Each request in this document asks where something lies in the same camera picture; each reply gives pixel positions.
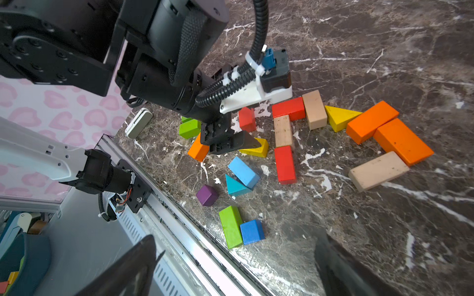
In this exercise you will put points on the green block lower left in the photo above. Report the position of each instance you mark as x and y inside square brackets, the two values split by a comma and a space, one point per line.
[190, 129]

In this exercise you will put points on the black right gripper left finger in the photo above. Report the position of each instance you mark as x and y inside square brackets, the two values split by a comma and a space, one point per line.
[131, 275]

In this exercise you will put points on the yellow rectangular block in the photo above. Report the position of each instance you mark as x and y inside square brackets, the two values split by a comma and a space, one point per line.
[261, 152]

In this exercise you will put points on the tan block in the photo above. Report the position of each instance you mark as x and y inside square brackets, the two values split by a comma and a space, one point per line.
[315, 110]
[283, 132]
[378, 171]

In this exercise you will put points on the aluminium front rail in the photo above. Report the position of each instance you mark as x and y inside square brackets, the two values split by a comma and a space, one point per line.
[194, 264]

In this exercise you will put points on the red block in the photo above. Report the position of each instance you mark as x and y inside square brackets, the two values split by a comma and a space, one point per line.
[294, 108]
[285, 165]
[247, 120]

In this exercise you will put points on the teal triangle block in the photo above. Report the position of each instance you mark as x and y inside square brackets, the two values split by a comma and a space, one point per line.
[235, 188]

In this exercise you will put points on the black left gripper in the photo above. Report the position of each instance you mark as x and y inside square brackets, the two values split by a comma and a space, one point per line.
[142, 77]

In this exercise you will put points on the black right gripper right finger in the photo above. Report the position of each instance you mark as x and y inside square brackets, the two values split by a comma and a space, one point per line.
[342, 274]

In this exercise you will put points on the blue small block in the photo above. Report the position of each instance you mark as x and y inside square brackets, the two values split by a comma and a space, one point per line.
[252, 232]

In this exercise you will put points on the yellow triangle block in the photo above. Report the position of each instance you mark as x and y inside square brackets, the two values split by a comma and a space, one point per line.
[339, 118]

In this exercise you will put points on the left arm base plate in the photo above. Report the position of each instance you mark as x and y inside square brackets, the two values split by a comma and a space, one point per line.
[139, 193]

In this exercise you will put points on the purple small block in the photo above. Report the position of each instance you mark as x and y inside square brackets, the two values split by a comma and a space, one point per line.
[207, 195]

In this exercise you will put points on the green block bottom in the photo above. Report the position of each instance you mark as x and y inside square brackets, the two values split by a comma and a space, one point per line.
[230, 219]

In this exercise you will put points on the orange block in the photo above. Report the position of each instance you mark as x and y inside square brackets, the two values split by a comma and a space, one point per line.
[198, 151]
[364, 126]
[395, 136]

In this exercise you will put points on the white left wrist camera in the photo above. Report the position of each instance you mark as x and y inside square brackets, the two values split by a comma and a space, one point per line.
[274, 85]

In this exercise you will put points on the light blue block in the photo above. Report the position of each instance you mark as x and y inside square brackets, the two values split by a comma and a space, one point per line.
[244, 173]

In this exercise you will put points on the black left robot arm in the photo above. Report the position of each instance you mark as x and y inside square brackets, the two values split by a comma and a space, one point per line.
[150, 49]

